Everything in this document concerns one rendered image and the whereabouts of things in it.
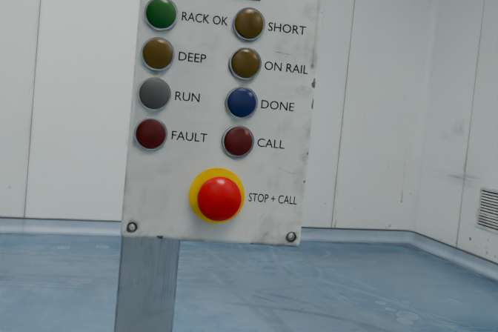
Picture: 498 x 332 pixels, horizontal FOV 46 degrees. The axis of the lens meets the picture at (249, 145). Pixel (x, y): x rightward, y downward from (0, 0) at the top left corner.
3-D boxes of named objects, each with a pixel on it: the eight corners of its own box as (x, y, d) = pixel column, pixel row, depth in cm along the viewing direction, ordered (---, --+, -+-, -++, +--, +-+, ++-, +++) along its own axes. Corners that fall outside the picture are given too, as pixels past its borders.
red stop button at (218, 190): (240, 224, 53) (244, 179, 52) (196, 221, 52) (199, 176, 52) (233, 215, 57) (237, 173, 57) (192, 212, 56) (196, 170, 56)
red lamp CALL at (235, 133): (252, 158, 55) (255, 127, 54) (222, 155, 54) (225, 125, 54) (250, 157, 55) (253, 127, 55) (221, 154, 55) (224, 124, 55)
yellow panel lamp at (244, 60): (259, 79, 54) (262, 49, 54) (230, 76, 54) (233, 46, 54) (258, 80, 55) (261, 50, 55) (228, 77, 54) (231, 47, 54)
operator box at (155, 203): (300, 247, 57) (327, -26, 55) (119, 237, 54) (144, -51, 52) (285, 234, 63) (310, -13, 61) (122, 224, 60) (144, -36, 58)
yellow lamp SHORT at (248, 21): (263, 40, 54) (266, 10, 54) (233, 36, 54) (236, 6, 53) (261, 41, 55) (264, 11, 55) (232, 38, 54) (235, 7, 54)
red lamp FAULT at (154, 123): (164, 150, 53) (167, 120, 53) (133, 148, 53) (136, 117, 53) (164, 150, 54) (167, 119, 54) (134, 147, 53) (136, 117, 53)
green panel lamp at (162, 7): (175, 30, 53) (178, -2, 52) (144, 26, 52) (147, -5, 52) (175, 31, 53) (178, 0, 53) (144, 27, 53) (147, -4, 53)
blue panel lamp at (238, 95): (256, 118, 54) (259, 89, 54) (226, 115, 54) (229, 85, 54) (254, 118, 55) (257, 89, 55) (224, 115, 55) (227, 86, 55)
